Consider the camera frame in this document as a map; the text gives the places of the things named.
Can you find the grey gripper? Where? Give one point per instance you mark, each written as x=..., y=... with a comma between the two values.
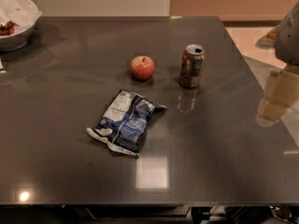
x=288, y=40

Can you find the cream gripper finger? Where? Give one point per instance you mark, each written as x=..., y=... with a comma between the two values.
x=269, y=113

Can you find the blue chip bag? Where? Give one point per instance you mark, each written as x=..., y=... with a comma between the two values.
x=124, y=122

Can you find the orange soda can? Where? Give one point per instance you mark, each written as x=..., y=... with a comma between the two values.
x=192, y=66

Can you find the red apple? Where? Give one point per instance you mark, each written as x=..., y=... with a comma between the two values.
x=142, y=67

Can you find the white bowl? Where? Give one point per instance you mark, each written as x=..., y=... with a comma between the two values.
x=18, y=39

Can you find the red strawberries in bowl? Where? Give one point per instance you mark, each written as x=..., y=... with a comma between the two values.
x=8, y=28

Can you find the white napkin in bowl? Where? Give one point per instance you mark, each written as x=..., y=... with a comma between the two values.
x=23, y=12

